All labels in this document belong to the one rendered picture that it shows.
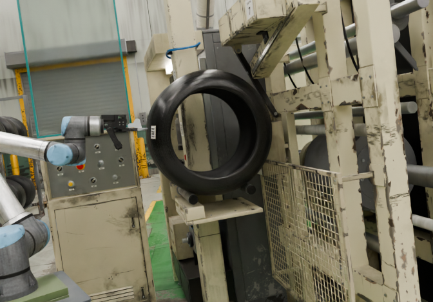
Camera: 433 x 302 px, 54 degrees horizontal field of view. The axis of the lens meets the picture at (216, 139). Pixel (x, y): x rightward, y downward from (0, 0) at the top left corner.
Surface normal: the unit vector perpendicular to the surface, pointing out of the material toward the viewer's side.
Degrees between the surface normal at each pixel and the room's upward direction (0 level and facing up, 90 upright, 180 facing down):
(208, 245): 90
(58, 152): 90
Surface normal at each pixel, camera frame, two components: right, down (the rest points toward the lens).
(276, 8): 0.23, 0.02
